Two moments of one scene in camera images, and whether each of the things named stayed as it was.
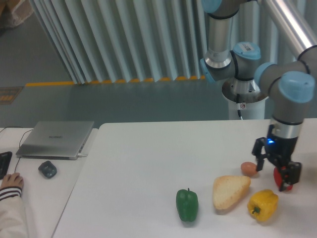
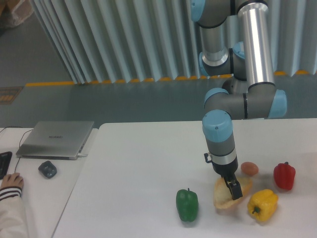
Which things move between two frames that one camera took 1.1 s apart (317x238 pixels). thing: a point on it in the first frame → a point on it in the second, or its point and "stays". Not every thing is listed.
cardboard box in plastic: [13, 12] stays
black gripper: [280, 150] → [225, 164]
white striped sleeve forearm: [13, 221] stays
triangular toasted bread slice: [228, 189] stays
